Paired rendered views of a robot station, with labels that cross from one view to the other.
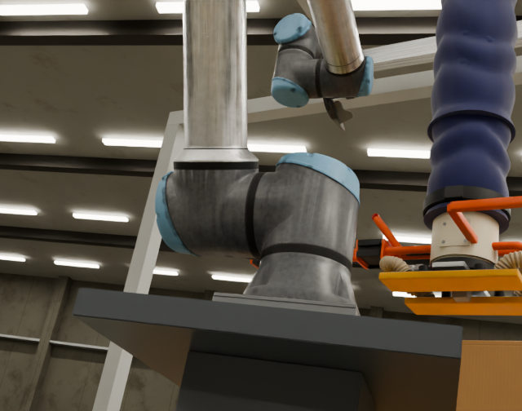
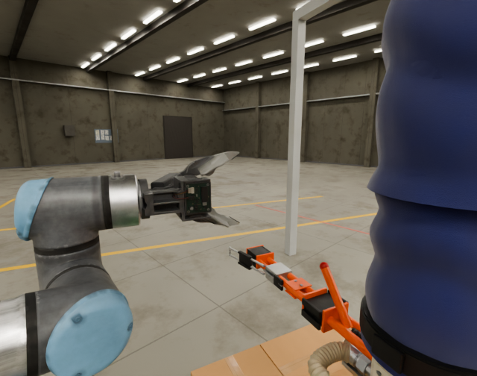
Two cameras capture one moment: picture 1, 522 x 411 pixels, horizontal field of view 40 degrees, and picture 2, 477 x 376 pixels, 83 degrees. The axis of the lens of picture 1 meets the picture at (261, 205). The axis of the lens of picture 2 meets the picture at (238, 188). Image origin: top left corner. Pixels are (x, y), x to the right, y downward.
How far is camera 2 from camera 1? 1.75 m
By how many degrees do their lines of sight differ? 45
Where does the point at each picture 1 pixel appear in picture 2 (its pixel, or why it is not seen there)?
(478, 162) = (440, 315)
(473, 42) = (452, 10)
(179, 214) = not seen: outside the picture
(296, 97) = not seen: hidden behind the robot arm
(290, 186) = not seen: outside the picture
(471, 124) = (431, 228)
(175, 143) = (299, 33)
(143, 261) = (294, 112)
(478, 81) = (455, 129)
